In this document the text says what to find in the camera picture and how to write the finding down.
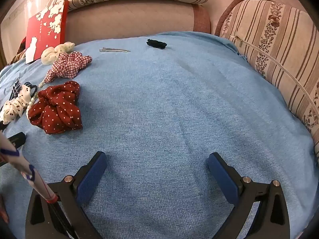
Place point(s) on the cream scrunchie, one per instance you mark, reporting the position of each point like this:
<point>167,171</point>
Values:
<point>49,54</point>

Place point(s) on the silver hair clip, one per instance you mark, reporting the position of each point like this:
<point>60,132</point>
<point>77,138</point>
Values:
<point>112,50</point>

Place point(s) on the red box with white flowers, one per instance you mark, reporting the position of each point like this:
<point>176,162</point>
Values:
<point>44,39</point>

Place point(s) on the striped bow hair clip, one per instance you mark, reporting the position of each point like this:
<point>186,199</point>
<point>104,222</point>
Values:
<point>17,86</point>

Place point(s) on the black rectangular object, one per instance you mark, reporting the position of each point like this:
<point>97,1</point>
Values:
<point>17,139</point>

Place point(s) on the blue blanket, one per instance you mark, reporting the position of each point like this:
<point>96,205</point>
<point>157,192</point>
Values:
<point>159,104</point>

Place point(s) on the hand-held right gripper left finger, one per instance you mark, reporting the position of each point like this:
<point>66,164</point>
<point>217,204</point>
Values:
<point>91,179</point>

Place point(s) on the black scrunchie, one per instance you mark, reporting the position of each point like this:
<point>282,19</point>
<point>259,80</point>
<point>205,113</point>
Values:
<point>157,44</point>

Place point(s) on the brown sofa backrest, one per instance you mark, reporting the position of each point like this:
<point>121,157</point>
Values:
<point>129,22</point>

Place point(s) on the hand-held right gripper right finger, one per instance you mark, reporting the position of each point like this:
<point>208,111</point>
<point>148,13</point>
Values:
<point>223,179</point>

